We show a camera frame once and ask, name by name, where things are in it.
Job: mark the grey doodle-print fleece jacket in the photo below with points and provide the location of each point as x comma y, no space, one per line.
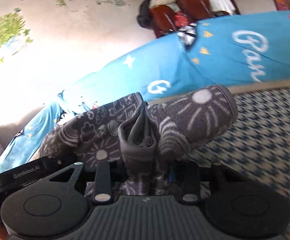
197,115

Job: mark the red patterned cloth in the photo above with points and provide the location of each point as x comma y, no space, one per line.
179,20

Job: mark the blue printed quilt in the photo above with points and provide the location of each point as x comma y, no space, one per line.
222,62

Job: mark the white-clothed table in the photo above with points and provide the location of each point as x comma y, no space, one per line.
221,3

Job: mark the houndstooth woven mat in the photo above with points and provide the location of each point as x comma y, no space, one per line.
272,142

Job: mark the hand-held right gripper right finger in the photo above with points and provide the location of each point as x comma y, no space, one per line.
188,177

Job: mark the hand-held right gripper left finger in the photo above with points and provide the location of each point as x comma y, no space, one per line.
103,180

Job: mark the brown wooden chair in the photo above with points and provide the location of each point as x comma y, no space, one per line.
163,21
194,5

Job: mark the green plant wall sticker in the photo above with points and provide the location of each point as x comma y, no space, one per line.
8,31

